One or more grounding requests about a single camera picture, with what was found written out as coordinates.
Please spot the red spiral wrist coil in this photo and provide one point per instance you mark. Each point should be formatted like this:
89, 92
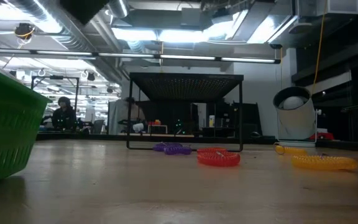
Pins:
211, 150
218, 159

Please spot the yellow spiral wrist coil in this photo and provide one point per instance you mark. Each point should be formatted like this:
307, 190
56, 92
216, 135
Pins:
291, 151
324, 162

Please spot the green plastic basket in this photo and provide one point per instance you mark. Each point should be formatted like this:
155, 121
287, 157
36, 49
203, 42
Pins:
8, 130

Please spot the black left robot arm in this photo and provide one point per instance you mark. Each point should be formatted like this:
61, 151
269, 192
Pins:
82, 9

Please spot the black perforated metal shelf riser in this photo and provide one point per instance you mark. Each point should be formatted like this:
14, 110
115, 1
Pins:
185, 87

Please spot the yellow bottle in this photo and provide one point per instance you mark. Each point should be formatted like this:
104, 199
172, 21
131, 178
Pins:
211, 120

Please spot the white cup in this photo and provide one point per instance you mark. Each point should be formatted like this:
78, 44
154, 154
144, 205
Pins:
138, 127

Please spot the person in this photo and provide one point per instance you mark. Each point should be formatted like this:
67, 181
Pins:
64, 116
123, 115

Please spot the black equipment case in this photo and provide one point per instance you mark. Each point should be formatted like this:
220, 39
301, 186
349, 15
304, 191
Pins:
250, 116

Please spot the long ceiling light strip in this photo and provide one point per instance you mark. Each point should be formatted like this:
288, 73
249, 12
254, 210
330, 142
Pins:
126, 55

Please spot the red object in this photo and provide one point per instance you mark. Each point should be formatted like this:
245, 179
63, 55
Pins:
322, 136

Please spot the black aluminium table frame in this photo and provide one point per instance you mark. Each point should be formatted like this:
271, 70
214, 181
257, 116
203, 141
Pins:
89, 137

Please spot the silver ventilation duct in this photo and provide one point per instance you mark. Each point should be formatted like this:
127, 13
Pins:
57, 28

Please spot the black ceiling camera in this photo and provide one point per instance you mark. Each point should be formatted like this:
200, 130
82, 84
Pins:
24, 30

